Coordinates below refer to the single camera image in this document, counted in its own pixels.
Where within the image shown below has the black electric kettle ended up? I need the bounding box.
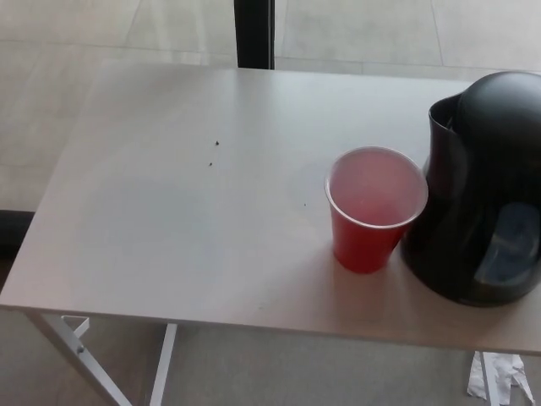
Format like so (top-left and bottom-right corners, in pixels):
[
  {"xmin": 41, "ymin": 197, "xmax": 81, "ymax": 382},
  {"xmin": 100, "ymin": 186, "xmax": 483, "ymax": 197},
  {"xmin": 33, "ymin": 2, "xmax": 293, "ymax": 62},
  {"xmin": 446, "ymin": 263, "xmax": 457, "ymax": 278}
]
[{"xmin": 399, "ymin": 70, "xmax": 541, "ymax": 308}]

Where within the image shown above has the red plastic cup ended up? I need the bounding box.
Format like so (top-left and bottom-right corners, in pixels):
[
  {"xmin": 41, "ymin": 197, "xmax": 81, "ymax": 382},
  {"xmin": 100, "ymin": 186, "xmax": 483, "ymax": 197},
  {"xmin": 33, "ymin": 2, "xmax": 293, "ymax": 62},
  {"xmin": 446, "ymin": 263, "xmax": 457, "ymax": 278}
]
[{"xmin": 324, "ymin": 145, "xmax": 429, "ymax": 275}]

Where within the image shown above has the white metal table leg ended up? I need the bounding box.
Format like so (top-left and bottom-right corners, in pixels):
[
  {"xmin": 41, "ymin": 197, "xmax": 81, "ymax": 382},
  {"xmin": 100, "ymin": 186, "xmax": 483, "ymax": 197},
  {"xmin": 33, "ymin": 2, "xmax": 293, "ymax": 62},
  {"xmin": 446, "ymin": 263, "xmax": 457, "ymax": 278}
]
[
  {"xmin": 39, "ymin": 314, "xmax": 133, "ymax": 406},
  {"xmin": 149, "ymin": 322, "xmax": 179, "ymax": 406},
  {"xmin": 477, "ymin": 350, "xmax": 499, "ymax": 406}
]

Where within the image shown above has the white crumpled paper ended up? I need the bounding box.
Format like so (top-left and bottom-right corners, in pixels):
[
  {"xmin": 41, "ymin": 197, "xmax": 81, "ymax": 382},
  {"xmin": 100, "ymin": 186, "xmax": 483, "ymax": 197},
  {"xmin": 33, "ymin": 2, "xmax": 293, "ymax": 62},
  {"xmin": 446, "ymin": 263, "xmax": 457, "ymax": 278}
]
[{"xmin": 466, "ymin": 350, "xmax": 527, "ymax": 401}]

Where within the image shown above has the black vertical post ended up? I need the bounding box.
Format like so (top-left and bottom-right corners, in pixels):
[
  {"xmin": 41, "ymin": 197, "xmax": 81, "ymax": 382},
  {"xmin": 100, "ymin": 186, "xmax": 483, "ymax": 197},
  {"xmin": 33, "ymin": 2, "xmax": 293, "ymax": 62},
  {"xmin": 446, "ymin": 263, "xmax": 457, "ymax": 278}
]
[{"xmin": 232, "ymin": 0, "xmax": 278, "ymax": 71}]

